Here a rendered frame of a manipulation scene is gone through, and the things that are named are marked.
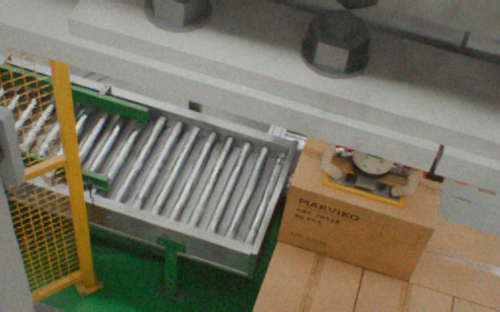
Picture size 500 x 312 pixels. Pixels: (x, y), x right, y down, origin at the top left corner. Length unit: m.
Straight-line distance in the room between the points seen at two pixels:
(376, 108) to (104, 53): 0.10
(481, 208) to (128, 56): 4.22
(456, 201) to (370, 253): 1.28
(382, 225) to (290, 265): 0.47
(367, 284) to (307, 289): 0.26
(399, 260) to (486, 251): 0.50
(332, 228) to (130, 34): 2.91
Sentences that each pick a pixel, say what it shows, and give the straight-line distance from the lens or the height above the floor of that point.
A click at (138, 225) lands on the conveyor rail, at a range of 3.36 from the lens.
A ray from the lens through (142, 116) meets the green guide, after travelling 3.68.
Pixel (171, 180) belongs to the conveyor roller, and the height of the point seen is 0.55.
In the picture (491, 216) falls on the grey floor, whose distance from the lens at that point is 4.44.
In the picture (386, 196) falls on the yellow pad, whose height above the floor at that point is 0.97.
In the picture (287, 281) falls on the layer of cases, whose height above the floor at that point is 0.54.
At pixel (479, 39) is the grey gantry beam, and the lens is 0.30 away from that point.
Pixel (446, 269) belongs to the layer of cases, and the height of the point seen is 0.54.
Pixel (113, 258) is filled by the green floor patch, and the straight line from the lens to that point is 3.90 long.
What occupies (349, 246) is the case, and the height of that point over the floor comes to 0.67.
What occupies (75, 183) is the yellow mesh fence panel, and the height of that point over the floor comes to 0.85.
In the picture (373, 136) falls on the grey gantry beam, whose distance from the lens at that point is 0.26.
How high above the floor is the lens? 3.30
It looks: 50 degrees down
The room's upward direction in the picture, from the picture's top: 9 degrees clockwise
